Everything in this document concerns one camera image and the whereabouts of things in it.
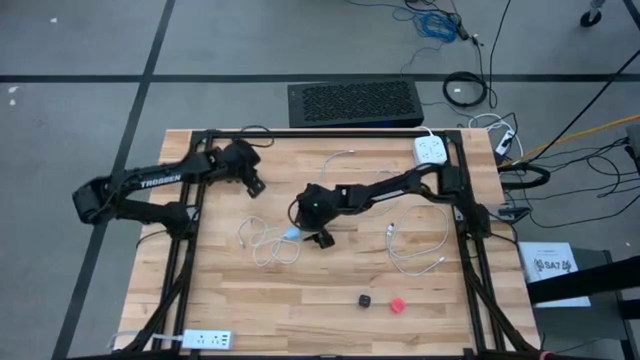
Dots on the grey side table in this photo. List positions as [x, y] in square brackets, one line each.
[595, 320]

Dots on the black perforated computer case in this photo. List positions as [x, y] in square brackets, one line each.
[355, 102]

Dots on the black dual USB charger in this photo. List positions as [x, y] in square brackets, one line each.
[364, 301]

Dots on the white rectangular power strip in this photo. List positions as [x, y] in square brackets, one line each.
[207, 340]

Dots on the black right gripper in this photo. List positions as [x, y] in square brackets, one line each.
[320, 210]

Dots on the white square power strip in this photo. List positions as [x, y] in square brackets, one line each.
[430, 150]

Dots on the black beam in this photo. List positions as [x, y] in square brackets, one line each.
[585, 281]

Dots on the light blue wall charger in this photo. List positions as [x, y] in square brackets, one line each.
[293, 234]

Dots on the white floor power strip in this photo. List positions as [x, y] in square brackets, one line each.
[505, 142]

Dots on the black caster wheel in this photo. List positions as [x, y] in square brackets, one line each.
[590, 19]

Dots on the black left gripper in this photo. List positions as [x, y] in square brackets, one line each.
[240, 160]

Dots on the red charger cube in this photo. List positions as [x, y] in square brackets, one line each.
[398, 305]

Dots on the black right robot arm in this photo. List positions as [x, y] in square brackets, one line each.
[390, 187]

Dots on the white printed paper sheet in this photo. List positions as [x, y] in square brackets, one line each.
[550, 265]

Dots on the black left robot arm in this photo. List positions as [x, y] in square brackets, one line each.
[160, 181]

